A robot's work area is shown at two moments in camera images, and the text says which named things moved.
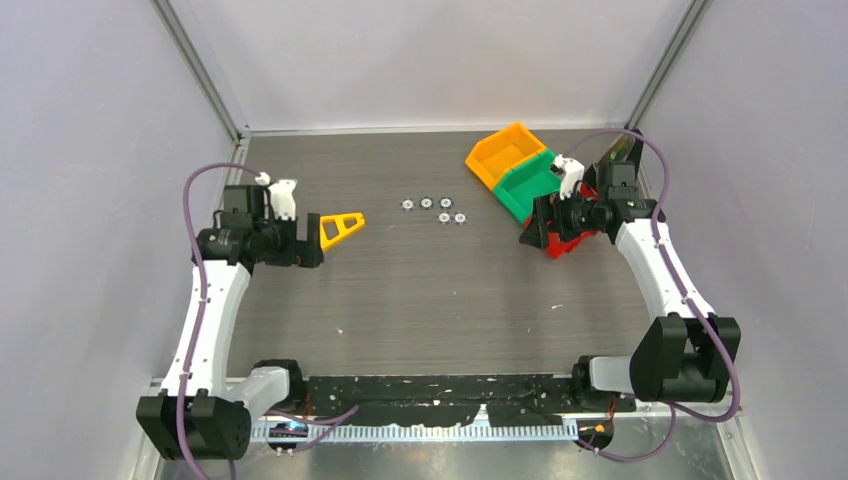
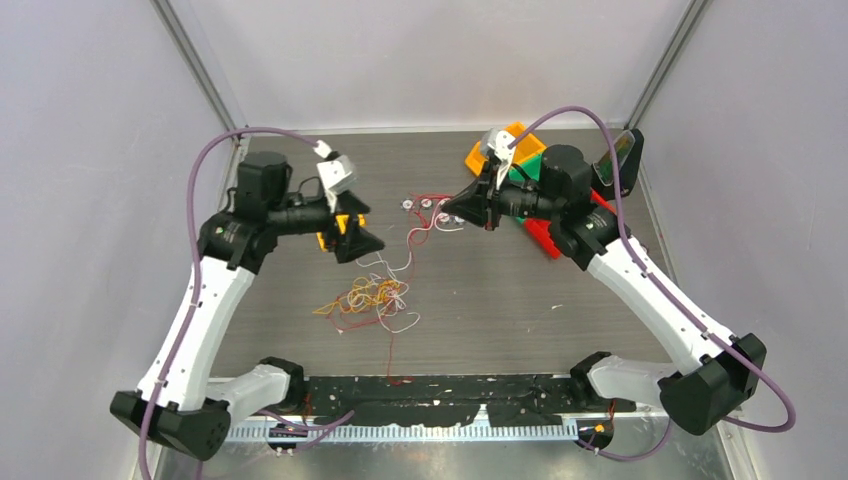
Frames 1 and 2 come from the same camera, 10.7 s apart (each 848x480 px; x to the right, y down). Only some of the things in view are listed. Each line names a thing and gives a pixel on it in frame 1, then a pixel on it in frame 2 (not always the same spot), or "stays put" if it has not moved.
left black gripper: (305, 253) -> (356, 241)
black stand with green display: (626, 149) stays put
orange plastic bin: (490, 157) stays put
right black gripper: (547, 208) -> (479, 203)
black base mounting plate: (444, 401) stays put
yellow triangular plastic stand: (339, 221) stays put
